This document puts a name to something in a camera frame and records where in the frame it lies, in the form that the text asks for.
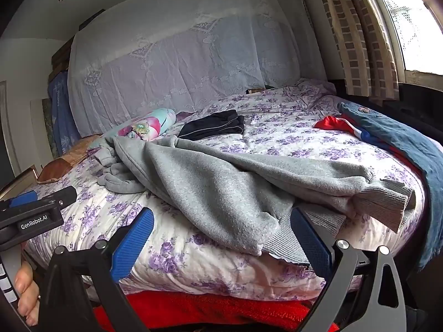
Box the window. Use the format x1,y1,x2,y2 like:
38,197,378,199
360,0,443,77

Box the green wall picture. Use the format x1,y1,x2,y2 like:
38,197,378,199
42,98,58,159

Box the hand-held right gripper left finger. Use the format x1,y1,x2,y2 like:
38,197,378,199
37,207,155,332

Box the folded pink teal floral blanket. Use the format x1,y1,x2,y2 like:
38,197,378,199
88,108,177,151

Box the folded black pants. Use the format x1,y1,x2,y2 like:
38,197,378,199
177,110,246,142

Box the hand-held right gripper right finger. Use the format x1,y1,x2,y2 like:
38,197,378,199
290,207,407,332

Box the brown storage box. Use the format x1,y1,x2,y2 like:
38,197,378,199
51,39,74,74

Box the person's left hand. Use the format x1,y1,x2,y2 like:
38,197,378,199
14,261,41,326

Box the purple floral bedspread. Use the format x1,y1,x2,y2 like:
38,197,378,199
21,78,427,301

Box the light wooden furniture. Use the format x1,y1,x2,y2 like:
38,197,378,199
0,166,39,201

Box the red blanket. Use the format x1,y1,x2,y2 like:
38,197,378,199
93,290,340,332

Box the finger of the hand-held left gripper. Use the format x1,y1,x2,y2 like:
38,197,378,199
0,186,77,213

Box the beige brick pattern curtain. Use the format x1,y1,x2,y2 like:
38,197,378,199
316,0,401,107

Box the red striped garment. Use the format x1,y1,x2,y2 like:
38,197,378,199
313,115,367,139

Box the brown cushion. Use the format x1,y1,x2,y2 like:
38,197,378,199
36,135,104,185

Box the grey knit sweater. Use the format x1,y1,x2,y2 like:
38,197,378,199
95,135,416,267

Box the black window ledge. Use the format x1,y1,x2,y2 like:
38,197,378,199
329,79,443,139

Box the blue patterned hanging cloth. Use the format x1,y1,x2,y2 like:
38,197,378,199
48,70,80,157

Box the white lace cloth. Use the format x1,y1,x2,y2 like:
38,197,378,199
67,0,329,136

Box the blue denim garment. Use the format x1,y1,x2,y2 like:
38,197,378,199
337,102,443,272

